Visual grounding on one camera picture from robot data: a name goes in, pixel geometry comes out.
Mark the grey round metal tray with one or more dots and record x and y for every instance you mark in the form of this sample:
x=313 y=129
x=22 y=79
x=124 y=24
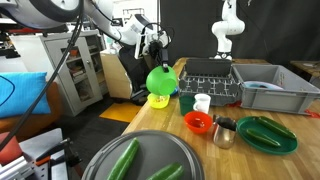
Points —
x=156 y=150

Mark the orange sofa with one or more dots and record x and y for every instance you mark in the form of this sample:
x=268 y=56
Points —
x=55 y=100

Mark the grey metal cabinet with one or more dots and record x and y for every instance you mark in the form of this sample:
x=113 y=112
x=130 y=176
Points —
x=96 y=76

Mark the blue cushion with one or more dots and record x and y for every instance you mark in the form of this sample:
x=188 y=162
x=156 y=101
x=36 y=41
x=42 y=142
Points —
x=20 y=96

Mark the large green cucumber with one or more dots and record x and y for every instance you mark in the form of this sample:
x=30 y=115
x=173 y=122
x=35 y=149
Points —
x=125 y=160
x=166 y=171

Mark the yellow plastic bowl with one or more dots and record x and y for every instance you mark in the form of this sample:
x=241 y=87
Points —
x=156 y=104

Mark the green plastic plate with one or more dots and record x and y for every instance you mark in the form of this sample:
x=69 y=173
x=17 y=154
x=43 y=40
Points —
x=286 y=146

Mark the white ceramic mug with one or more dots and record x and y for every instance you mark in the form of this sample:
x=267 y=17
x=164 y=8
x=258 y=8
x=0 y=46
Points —
x=202 y=104

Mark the grey dish rack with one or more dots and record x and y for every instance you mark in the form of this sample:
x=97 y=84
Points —
x=208 y=66

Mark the pale blue plate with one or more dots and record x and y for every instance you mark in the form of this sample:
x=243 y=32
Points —
x=263 y=85

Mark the wooden side table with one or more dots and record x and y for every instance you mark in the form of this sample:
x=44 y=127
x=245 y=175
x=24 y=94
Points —
x=305 y=64

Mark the grey plastic bin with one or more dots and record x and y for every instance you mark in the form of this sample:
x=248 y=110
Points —
x=276 y=100

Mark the small green cucumber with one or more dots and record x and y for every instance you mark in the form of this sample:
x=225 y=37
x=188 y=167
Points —
x=276 y=127
x=263 y=137

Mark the green plastic bowl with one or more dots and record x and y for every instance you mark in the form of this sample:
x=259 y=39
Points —
x=160 y=81

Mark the tan box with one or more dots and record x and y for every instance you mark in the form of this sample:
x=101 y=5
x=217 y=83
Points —
x=113 y=76

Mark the aluminium extrusion stand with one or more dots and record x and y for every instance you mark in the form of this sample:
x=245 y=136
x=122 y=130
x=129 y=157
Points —
x=20 y=170

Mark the green plastic cup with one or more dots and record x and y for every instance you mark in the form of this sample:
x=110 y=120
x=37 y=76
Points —
x=186 y=106

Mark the blue plastic plate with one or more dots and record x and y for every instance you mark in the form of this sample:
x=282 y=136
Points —
x=174 y=91

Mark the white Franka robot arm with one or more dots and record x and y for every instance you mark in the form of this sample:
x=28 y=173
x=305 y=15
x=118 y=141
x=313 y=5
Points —
x=100 y=13
x=230 y=26

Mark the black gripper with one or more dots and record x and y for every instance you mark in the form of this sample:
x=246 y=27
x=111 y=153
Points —
x=156 y=53

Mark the red plastic bowl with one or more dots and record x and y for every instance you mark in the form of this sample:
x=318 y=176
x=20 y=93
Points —
x=198 y=123

